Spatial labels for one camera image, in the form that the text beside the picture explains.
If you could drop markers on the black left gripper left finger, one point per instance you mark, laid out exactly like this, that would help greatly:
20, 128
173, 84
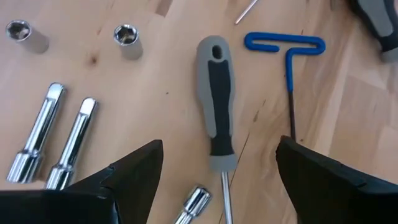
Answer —
124, 193

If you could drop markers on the chrome socket extension bar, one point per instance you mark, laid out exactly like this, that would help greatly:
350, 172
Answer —
34, 149
71, 140

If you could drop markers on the chrome deep socket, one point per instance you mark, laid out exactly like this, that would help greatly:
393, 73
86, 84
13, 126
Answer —
130, 46
31, 42

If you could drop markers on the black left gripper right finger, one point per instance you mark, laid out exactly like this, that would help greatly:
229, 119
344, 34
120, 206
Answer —
326, 199

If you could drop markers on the short chrome extension bar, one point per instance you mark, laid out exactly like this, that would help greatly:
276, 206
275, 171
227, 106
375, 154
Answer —
194, 202

